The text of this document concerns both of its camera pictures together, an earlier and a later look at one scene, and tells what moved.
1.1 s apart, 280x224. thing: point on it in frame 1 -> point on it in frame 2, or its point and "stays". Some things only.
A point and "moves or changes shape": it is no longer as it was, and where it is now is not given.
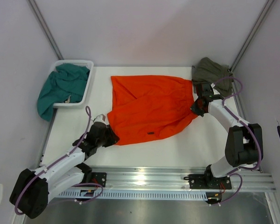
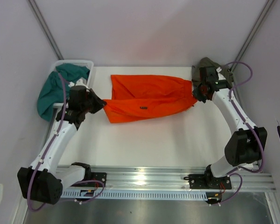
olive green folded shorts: (207, 71) stays
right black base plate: (207, 181) stays
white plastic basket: (87, 64) stays
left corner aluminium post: (45, 29) stays
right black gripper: (194, 108) -> (197, 94)
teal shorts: (66, 84) stays
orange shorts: (146, 107) moves or changes shape
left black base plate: (99, 178) stays
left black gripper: (113, 138) -> (99, 103)
